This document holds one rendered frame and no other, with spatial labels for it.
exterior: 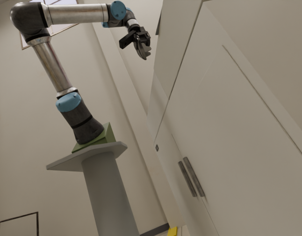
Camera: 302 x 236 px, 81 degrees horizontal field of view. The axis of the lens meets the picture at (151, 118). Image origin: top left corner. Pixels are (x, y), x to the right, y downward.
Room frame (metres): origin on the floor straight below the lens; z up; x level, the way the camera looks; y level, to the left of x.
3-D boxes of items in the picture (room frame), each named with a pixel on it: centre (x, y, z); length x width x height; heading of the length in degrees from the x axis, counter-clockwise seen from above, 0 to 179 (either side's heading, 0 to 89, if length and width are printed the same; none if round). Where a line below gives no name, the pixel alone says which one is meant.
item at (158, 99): (0.86, -0.06, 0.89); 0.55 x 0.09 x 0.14; 14
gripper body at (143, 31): (0.74, -0.12, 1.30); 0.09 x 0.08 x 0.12; 104
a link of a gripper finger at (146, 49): (0.73, -0.12, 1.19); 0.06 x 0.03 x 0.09; 104
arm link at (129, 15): (0.74, -0.11, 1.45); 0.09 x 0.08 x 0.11; 112
